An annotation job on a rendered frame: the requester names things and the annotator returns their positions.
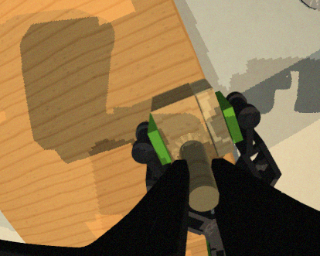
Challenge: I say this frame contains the olive-brown cylinder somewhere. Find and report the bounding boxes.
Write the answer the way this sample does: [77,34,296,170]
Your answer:
[181,140,220,212]

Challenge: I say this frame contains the light wooden board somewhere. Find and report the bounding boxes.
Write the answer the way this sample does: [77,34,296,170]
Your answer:
[0,0,206,247]

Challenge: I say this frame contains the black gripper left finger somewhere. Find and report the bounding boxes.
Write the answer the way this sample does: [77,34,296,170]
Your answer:
[0,159,189,256]

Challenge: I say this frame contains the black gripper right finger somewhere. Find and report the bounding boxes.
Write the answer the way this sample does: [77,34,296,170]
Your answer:
[211,158,320,256]

